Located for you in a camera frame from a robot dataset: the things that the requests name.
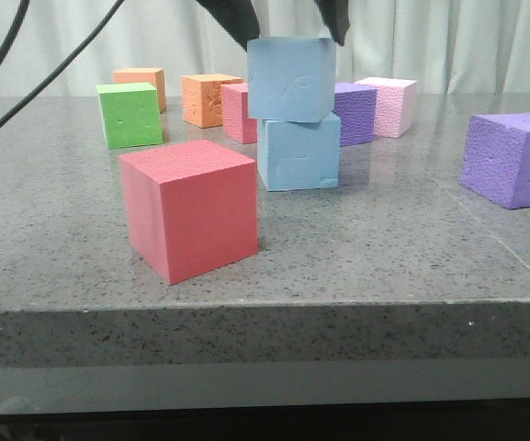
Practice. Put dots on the orange foam cube dented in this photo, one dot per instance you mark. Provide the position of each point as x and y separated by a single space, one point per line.
201 98

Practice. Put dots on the large purple foam cube right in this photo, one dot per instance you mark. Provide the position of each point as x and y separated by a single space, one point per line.
496 162

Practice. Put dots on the white curtain backdrop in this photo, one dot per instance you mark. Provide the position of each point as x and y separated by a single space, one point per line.
445 46

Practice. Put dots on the light pink foam cube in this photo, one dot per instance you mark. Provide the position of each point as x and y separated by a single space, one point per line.
394 104

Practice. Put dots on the large red foam cube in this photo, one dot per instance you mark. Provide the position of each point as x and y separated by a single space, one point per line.
191 207

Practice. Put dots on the purple foam cube middle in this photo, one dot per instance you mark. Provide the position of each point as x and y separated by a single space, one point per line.
355 106

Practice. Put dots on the pink-red foam cube middle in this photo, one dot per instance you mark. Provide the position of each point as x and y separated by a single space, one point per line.
235 120

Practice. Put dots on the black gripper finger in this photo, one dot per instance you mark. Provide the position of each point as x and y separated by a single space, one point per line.
237 17
335 16

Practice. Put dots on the orange foam cube back left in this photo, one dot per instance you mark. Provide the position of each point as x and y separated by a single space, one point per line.
154 76

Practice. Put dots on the light blue foam cube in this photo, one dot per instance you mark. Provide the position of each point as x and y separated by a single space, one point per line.
291 78
295 155

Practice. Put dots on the green foam cube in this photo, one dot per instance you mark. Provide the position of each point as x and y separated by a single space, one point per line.
130 114

